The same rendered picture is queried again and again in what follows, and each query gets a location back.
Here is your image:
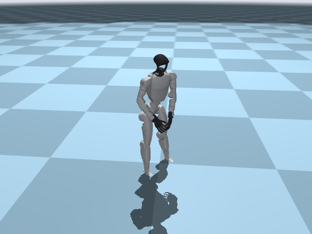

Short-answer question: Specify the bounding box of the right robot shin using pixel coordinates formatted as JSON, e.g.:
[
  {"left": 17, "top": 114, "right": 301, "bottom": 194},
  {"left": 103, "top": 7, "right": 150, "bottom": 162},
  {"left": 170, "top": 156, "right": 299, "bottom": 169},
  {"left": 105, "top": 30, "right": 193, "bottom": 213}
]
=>
[{"left": 140, "top": 141, "right": 151, "bottom": 173}]

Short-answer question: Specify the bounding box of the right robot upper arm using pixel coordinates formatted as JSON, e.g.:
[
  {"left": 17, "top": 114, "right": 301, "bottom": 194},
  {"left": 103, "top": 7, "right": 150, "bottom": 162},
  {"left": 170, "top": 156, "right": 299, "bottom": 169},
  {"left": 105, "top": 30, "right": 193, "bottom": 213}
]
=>
[{"left": 136, "top": 76, "right": 152, "bottom": 103}]

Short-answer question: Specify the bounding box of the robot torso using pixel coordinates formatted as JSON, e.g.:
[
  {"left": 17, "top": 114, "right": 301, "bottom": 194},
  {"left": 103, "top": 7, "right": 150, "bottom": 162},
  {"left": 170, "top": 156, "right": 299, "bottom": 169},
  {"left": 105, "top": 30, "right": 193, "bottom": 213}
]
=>
[{"left": 146, "top": 71, "right": 171, "bottom": 114}]

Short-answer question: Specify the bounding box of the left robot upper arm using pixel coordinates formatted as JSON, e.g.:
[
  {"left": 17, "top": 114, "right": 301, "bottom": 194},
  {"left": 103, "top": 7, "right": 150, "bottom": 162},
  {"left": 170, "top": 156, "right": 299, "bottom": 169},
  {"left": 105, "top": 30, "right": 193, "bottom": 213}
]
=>
[{"left": 168, "top": 72, "right": 177, "bottom": 98}]

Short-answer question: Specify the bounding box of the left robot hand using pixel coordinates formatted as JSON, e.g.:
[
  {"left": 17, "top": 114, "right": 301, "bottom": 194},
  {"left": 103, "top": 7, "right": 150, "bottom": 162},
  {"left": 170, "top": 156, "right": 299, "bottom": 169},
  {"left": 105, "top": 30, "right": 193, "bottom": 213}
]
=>
[{"left": 164, "top": 112, "right": 174, "bottom": 131}]

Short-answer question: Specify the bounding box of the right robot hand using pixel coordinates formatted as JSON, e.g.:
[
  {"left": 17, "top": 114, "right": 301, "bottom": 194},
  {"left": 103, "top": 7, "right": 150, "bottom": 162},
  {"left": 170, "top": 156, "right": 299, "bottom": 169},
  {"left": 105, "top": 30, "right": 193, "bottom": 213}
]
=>
[{"left": 152, "top": 114, "right": 168, "bottom": 133}]

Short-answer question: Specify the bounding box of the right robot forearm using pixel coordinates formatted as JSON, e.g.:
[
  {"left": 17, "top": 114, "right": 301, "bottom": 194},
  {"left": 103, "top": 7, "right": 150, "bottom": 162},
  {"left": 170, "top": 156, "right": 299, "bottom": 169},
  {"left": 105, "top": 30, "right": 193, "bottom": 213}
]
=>
[{"left": 137, "top": 99, "right": 155, "bottom": 120}]

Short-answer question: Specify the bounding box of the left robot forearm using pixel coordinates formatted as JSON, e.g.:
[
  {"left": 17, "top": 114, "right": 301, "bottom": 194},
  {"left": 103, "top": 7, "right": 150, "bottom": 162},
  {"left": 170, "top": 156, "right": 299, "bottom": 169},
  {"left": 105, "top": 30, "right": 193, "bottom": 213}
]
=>
[{"left": 168, "top": 92, "right": 176, "bottom": 116}]

